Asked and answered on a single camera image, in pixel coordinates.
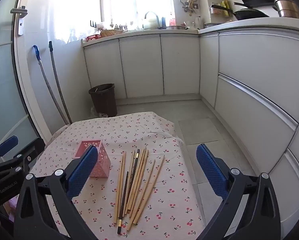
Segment pink plastic lattice basket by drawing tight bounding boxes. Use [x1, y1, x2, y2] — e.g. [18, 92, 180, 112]
[74, 139, 111, 178]

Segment black chopstick gold band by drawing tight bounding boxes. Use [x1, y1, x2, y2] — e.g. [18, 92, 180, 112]
[117, 171, 129, 235]
[126, 149, 140, 198]

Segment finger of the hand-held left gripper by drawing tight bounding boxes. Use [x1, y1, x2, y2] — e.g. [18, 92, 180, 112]
[0, 136, 19, 165]
[0, 138, 45, 178]

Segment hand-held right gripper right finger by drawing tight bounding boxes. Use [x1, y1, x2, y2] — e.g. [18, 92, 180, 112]
[196, 144, 281, 240]

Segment black wok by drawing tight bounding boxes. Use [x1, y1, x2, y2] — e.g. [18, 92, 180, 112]
[233, 2, 270, 21]

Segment metal cooking pot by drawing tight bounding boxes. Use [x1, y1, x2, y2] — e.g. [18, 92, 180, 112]
[273, 0, 299, 19]

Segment clear plastic bag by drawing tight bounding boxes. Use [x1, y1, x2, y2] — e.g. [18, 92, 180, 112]
[90, 106, 110, 119]

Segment white door base cabinet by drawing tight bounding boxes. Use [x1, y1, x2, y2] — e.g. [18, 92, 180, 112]
[82, 34, 201, 100]

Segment cherry print tablecloth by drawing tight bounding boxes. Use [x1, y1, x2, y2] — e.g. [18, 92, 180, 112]
[29, 111, 207, 240]

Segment black handled mop pole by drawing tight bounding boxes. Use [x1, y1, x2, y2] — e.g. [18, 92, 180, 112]
[48, 41, 73, 125]

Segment chrome faucet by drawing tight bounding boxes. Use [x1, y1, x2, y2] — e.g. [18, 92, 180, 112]
[144, 11, 160, 29]

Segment bunch of wooden chopsticks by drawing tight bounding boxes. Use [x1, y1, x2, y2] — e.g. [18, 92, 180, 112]
[113, 148, 165, 232]

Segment blue handled mop pole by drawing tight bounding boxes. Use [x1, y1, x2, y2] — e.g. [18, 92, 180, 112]
[32, 45, 69, 125]

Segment white kitchen countertop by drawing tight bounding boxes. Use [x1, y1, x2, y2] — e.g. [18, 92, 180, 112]
[81, 17, 299, 47]

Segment person's left hand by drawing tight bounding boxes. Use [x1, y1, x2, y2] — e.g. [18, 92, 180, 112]
[4, 196, 19, 217]

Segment kitchen window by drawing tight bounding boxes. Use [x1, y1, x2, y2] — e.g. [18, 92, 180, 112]
[49, 0, 175, 38]

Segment water heater pipes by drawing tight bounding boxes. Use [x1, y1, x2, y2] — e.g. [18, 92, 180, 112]
[178, 0, 199, 17]

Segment wicker basket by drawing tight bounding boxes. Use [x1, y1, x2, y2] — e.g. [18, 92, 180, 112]
[99, 29, 123, 37]

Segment brown trash bin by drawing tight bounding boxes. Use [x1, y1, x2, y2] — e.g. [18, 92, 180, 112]
[88, 83, 118, 117]

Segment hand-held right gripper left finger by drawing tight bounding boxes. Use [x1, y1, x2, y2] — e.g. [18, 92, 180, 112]
[14, 145, 100, 240]

